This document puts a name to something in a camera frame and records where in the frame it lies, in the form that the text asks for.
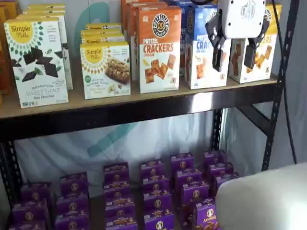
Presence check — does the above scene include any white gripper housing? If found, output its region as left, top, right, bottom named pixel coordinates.
left=205, top=0, right=273, bottom=72

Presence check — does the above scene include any yellow pretzel crackers box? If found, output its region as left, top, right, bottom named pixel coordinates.
left=228, top=3, right=283, bottom=84

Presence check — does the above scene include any blue white pretzel crackers box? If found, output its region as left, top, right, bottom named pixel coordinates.
left=165, top=0, right=192, bottom=8
left=177, top=0, right=193, bottom=78
left=184, top=4, right=232, bottom=90

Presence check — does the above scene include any orange pretzel crackers box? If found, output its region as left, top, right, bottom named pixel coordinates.
left=120, top=0, right=159, bottom=37
left=127, top=1, right=169, bottom=81
left=137, top=5, right=182, bottom=94

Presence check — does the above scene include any purple Annie's snack box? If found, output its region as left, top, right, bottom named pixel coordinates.
left=8, top=219, right=48, bottom=230
left=20, top=181, right=53, bottom=205
left=143, top=191, right=173, bottom=214
left=203, top=149, right=227, bottom=166
left=144, top=211, right=176, bottom=230
left=59, top=171, right=90, bottom=196
left=103, top=162, right=130, bottom=183
left=54, top=214, right=91, bottom=230
left=180, top=183, right=211, bottom=205
left=105, top=215, right=139, bottom=230
left=103, top=180, right=132, bottom=200
left=140, top=159, right=166, bottom=180
left=104, top=196, right=136, bottom=218
left=56, top=192, right=90, bottom=217
left=214, top=175, right=241, bottom=194
left=208, top=162, right=235, bottom=180
left=193, top=200, right=220, bottom=230
left=170, top=152, right=195, bottom=173
left=175, top=168, right=203, bottom=188
left=142, top=175, right=171, bottom=195
left=11, top=198, right=49, bottom=224

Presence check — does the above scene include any Simple Mills almond bars box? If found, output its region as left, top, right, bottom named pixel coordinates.
left=79, top=41, right=131, bottom=100
left=85, top=23, right=123, bottom=32
left=80, top=29, right=126, bottom=45

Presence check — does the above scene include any wooden shelf board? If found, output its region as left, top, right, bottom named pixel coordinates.
left=0, top=73, right=279, bottom=119

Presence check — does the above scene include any Simple Mills Sweet Thins box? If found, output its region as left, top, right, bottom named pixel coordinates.
left=4, top=17, right=70, bottom=109
left=22, top=9, right=67, bottom=16
left=26, top=3, right=66, bottom=11
left=16, top=13, right=74, bottom=91

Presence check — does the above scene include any orange yellow snack box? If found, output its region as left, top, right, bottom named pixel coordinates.
left=0, top=4, right=14, bottom=104
left=0, top=0, right=21, bottom=21

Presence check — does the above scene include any thin black cable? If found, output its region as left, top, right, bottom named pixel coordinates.
left=271, top=0, right=299, bottom=165

